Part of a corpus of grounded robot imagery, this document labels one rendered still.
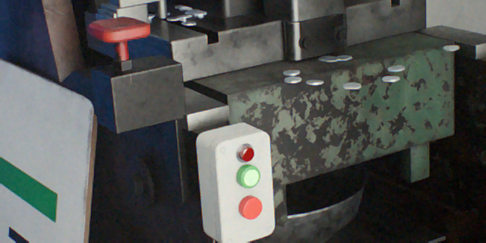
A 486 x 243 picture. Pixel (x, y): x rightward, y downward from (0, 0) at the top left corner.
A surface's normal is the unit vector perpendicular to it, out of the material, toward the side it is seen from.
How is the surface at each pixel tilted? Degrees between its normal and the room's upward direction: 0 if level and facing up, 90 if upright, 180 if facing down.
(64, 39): 73
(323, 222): 105
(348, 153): 90
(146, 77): 90
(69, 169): 78
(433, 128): 90
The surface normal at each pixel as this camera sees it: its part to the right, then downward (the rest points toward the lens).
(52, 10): 0.48, -0.06
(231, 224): 0.52, 0.22
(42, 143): -0.81, 0.02
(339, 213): 0.70, 0.41
